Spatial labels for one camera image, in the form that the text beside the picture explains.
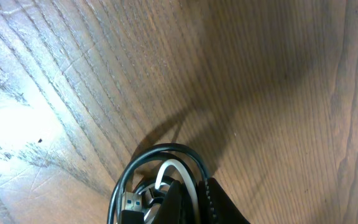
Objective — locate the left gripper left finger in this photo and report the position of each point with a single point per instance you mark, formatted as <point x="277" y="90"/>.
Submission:
<point x="170" y="209"/>

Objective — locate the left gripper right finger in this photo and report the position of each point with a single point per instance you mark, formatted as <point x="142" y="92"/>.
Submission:
<point x="215" y="205"/>

